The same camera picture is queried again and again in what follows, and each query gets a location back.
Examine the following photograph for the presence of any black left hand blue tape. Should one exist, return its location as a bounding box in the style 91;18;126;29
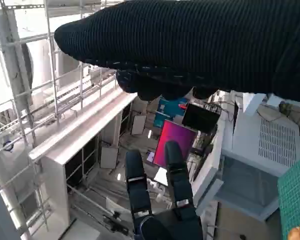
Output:
124;140;208;240

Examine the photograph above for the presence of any black knitted gloved right hand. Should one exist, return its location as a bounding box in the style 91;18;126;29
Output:
53;0;300;104

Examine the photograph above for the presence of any white articulated stand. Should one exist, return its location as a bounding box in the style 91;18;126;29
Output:
149;179;167;202

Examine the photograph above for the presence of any white flat tablet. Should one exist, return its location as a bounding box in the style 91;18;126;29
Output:
153;166;169;187

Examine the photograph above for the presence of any teal poster board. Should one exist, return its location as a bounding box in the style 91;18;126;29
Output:
153;96;190;128

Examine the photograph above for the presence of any black dark monitor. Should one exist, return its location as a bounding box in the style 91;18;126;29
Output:
181;102;221;133

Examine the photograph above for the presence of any monitor with purple red screen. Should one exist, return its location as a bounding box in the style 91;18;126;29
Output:
152;119;198;169

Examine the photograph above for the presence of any white rectangular panel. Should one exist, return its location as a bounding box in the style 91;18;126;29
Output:
131;114;146;136
99;146;120;170

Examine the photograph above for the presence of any green cutting mat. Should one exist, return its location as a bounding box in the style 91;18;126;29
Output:
276;152;300;240

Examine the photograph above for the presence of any white mesh cabinet louvred side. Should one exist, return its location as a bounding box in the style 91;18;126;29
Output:
192;93;300;222

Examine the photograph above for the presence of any long white shelf unit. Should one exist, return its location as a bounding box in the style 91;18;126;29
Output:
28;86;138;226

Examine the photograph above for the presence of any blue round clamp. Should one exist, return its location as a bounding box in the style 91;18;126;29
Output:
2;140;15;152

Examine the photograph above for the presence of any white metal scaffold frame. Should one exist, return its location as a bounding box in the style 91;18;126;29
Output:
0;0;116;240

